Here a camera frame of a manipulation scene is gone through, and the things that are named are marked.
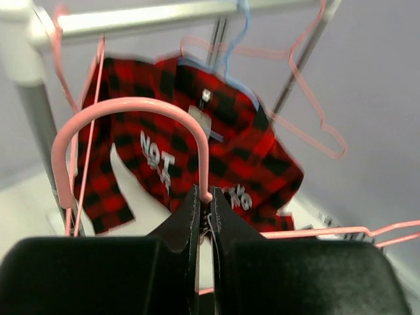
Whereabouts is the red black checked shirt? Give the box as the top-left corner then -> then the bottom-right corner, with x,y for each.
74,56 -> 304,234

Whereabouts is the metal clothes rack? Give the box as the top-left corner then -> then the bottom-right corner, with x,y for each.
0,0 -> 342,237

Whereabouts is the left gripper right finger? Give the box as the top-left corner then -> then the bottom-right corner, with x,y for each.
210,189 -> 410,315

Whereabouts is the blue hanger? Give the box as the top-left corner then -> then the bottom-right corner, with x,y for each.
178,0 -> 263,142

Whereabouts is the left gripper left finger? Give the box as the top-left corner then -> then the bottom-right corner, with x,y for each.
1,187 -> 200,314

